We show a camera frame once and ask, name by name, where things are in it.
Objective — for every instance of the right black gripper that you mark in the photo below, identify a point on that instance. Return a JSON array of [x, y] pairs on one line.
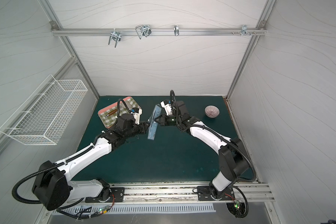
[[162, 120]]

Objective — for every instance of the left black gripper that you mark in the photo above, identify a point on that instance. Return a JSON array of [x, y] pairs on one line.
[[143, 128]]

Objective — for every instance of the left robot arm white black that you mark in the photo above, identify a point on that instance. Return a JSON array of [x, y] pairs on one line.
[[55, 187]]

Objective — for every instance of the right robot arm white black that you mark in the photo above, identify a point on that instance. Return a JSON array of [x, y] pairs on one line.
[[232, 157]]

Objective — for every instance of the green checkered cloth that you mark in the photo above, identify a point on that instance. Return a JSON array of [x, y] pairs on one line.
[[112, 113]]

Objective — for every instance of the pink tray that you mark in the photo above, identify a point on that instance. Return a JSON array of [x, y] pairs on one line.
[[116, 111]]

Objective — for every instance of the striped ceramic bowl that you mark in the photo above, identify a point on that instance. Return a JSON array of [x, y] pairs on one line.
[[212, 111]]

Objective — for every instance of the white vent strip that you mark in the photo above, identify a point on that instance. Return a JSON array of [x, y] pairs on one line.
[[175, 208]]

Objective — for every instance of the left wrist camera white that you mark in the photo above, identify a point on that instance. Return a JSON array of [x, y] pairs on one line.
[[136, 112]]

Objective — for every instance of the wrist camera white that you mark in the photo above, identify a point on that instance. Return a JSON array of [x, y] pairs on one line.
[[136, 112], [167, 106]]

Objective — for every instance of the wooden handled spatula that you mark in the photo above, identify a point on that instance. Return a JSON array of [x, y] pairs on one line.
[[112, 113]]

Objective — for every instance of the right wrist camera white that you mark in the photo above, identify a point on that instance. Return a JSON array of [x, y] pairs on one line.
[[167, 106]]

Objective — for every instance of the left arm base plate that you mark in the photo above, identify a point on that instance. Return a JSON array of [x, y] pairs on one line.
[[108, 196]]

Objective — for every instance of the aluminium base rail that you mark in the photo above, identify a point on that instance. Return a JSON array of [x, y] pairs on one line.
[[187, 192]]

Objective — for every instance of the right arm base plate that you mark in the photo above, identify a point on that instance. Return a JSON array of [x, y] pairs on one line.
[[209, 193]]

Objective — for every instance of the white wire basket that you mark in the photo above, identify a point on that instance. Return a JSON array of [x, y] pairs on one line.
[[43, 117]]

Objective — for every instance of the metal bracket clip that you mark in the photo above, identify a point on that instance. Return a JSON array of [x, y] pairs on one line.
[[176, 30]]

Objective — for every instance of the metal bracket right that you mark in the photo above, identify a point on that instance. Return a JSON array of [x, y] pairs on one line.
[[244, 32]]

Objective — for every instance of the aluminium top rail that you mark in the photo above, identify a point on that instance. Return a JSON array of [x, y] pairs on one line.
[[155, 32]]

